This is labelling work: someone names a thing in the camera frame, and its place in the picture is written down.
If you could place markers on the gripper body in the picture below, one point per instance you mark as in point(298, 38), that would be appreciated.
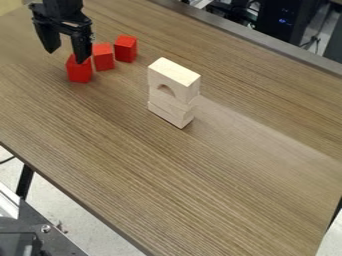
point(61, 12)

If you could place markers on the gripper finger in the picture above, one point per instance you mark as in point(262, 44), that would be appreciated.
point(47, 37)
point(82, 47)

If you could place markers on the red cube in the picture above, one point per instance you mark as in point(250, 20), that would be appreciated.
point(103, 56)
point(125, 48)
point(79, 71)

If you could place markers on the wooden arch block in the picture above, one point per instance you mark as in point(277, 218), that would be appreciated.
point(174, 80)

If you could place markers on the black computer tower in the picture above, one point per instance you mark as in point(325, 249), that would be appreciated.
point(285, 16)

